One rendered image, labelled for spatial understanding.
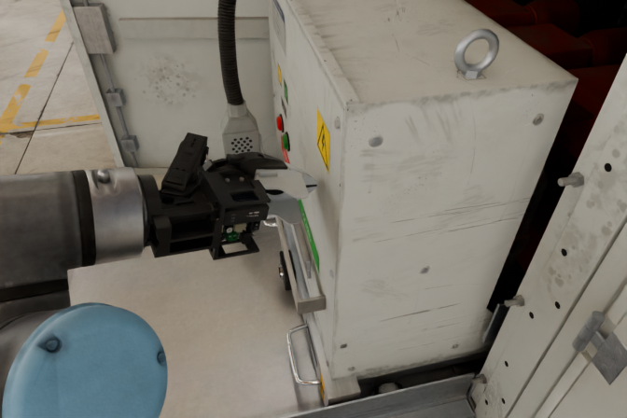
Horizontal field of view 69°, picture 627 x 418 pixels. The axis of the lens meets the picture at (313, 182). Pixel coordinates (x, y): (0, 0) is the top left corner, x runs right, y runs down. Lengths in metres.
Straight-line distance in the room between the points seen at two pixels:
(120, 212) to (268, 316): 0.51
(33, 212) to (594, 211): 0.49
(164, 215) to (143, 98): 0.74
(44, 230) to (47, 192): 0.03
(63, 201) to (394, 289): 0.38
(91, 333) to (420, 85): 0.32
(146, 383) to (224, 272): 0.67
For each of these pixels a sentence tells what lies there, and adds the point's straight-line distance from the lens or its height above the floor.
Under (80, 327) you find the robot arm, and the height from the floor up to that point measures 1.36.
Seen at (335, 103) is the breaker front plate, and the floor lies 1.37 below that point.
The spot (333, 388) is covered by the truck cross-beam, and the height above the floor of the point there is 0.92.
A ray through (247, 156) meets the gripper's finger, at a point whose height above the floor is 1.29.
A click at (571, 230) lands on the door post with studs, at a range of 0.52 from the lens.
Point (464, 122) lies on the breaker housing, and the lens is 0.45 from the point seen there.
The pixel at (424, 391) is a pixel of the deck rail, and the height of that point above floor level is 0.90.
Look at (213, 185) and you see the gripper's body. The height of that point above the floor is 1.29.
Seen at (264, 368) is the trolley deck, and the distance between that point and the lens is 0.84.
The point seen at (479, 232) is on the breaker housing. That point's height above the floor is 1.20.
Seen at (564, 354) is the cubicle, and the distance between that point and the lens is 0.59.
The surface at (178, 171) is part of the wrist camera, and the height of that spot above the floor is 1.29.
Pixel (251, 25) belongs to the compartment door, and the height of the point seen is 1.23.
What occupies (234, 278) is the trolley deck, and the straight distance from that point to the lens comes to 0.96.
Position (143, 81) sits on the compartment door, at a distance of 1.15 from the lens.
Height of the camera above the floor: 1.58
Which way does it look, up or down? 40 degrees down
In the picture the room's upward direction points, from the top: straight up
